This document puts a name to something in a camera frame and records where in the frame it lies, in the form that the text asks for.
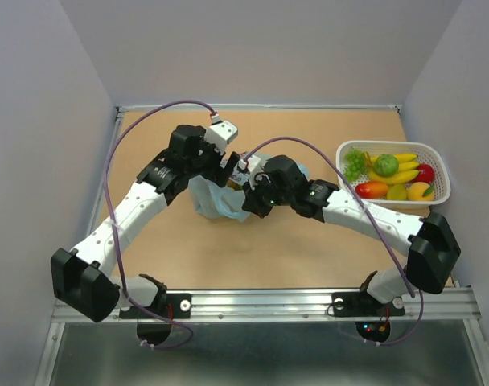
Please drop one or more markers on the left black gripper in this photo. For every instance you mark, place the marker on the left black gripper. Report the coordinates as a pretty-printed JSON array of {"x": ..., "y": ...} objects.
[{"x": 229, "y": 168}]

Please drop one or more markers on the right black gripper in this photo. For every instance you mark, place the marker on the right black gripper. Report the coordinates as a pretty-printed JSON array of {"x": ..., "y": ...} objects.
[{"x": 252, "y": 202}]

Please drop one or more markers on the blue plastic bag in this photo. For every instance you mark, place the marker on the blue plastic bag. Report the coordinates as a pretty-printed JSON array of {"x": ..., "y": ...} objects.
[{"x": 214, "y": 202}]

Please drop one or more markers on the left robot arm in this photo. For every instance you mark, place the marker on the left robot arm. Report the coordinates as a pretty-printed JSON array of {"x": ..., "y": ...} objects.
[{"x": 81, "y": 275}]

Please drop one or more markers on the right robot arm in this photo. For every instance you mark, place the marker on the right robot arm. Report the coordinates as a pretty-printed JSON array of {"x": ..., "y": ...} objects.
[{"x": 427, "y": 243}]

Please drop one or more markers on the green round fruit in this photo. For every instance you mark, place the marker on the green round fruit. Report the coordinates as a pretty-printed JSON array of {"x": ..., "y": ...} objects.
[{"x": 386, "y": 165}]

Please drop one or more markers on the green grapes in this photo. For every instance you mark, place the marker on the green grapes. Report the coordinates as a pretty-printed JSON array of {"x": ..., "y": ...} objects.
[{"x": 356, "y": 165}]

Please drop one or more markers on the red orange mango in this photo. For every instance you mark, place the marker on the red orange mango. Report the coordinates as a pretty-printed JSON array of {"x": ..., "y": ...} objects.
[{"x": 372, "y": 190}]

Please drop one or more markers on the yellow green starfruit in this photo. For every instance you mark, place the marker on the yellow green starfruit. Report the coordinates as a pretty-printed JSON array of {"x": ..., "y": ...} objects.
[{"x": 397, "y": 192}]

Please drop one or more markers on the yellow bananas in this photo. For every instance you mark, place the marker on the yellow bananas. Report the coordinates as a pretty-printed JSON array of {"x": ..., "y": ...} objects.
[{"x": 407, "y": 170}]

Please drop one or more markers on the white perforated basket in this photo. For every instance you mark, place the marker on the white perforated basket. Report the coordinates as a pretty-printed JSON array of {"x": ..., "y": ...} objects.
[{"x": 425, "y": 154}]

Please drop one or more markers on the orange peach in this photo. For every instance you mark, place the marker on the orange peach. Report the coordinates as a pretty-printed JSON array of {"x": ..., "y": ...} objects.
[{"x": 421, "y": 192}]

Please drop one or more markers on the red apple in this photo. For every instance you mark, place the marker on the red apple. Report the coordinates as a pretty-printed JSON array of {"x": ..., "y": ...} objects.
[{"x": 426, "y": 174}]

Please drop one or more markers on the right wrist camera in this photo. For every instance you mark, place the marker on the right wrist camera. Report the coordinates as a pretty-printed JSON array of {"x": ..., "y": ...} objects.
[{"x": 247, "y": 169}]

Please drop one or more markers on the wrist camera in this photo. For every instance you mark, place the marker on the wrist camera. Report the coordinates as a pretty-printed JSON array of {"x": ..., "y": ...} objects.
[
  {"x": 247, "y": 169},
  {"x": 220, "y": 134}
]

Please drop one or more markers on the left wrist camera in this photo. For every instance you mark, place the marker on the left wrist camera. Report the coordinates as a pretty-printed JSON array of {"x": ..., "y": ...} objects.
[{"x": 220, "y": 134}]

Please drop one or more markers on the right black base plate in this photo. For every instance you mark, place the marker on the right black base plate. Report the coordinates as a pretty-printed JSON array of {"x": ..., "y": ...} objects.
[{"x": 361, "y": 304}]

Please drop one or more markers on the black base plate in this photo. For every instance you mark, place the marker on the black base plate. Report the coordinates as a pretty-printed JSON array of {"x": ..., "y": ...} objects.
[
  {"x": 361, "y": 304},
  {"x": 166, "y": 305}
]

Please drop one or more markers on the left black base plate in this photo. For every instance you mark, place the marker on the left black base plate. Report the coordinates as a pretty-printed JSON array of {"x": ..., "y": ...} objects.
[{"x": 166, "y": 305}]

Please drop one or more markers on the aluminium mounting rail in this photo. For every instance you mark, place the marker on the aluminium mounting rail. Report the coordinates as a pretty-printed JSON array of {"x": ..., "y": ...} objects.
[{"x": 312, "y": 305}]

